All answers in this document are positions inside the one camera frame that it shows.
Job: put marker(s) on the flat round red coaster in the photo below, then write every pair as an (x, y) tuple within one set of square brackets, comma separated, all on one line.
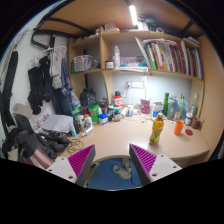
[(189, 132)]

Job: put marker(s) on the green container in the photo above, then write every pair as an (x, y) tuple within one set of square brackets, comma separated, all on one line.
[(94, 112)]

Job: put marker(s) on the orange plastic cup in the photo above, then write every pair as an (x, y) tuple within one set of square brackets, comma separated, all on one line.
[(178, 128)]

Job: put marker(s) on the tall green bottle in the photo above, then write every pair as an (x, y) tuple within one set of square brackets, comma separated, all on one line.
[(166, 103)]

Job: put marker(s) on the hanging dark clothes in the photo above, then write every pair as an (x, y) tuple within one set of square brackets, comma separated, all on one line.
[(50, 76)]

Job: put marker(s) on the black bag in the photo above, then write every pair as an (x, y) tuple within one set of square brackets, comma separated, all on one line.
[(87, 97)]

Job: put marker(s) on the ceiling light tube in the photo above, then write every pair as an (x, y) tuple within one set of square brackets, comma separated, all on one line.
[(133, 15)]

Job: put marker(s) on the white spray bottle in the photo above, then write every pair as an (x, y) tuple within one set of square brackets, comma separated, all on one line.
[(87, 131)]

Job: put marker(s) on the white jar blue cap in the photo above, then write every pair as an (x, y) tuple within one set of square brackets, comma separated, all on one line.
[(103, 118)]

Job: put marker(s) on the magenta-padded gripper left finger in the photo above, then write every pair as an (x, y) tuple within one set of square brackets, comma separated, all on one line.
[(63, 168)]

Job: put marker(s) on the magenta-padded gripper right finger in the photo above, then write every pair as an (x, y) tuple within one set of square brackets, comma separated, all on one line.
[(163, 166)]

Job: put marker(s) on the pink pouch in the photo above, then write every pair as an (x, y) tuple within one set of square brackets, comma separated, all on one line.
[(145, 106)]

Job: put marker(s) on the white and blue box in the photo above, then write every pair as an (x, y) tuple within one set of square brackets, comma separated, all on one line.
[(156, 108)]

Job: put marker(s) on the small glass jar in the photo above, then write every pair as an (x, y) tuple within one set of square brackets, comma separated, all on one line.
[(188, 118)]

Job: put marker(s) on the yellow drink bottle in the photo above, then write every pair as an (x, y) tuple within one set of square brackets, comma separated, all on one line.
[(156, 129)]

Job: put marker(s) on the grey shaker bottle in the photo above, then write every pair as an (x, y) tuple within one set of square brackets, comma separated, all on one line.
[(171, 107)]

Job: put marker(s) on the stack of papers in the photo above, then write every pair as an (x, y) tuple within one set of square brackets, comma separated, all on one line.
[(56, 123)]

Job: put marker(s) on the wooden shelf unit with books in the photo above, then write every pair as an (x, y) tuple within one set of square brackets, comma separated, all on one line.
[(106, 76)]

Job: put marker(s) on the grey slipper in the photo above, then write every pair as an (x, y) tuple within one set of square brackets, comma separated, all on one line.
[(119, 172), (126, 163)]

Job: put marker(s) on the red and white canister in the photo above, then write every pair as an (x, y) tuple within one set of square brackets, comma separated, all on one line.
[(117, 100)]

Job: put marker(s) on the blue floor mat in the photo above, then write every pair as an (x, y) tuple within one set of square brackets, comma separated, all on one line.
[(103, 176)]

